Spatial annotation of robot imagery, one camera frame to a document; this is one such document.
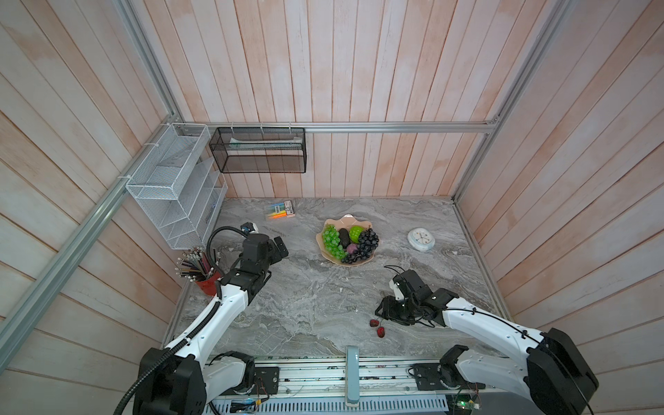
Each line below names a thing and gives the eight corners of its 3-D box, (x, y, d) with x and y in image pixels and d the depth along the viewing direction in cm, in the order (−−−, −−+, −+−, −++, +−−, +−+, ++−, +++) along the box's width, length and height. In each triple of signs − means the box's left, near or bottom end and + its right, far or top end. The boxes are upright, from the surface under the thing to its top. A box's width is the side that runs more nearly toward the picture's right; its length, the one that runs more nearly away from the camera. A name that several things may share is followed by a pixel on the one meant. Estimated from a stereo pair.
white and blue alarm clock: (410, 252, 104) (413, 247, 102) (405, 232, 111) (408, 227, 108) (434, 252, 104) (437, 247, 102) (428, 232, 111) (431, 227, 108)
